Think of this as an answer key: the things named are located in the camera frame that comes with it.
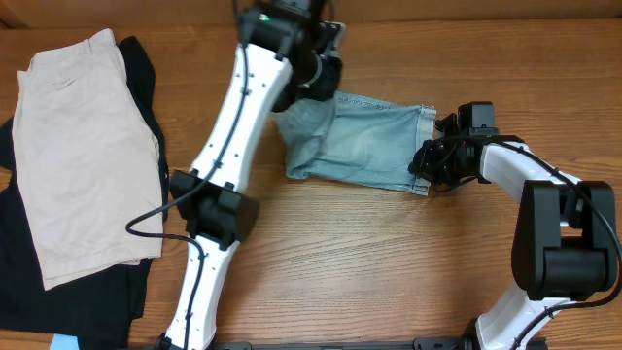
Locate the light blue cloth piece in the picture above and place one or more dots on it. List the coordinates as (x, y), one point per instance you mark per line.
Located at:
(64, 342)

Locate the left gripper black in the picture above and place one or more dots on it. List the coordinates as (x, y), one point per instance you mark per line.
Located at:
(301, 95)

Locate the black garment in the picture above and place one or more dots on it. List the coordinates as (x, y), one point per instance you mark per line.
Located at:
(98, 309)

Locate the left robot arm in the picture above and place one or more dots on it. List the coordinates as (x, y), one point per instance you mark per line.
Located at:
(286, 51)

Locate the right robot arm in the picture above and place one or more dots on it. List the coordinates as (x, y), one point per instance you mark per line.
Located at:
(566, 253)

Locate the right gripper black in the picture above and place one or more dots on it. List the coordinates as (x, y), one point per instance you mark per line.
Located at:
(429, 158)

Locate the beige shorts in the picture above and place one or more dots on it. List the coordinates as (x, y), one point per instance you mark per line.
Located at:
(86, 161)

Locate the light blue denim shorts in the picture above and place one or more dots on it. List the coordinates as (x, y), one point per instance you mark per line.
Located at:
(356, 139)

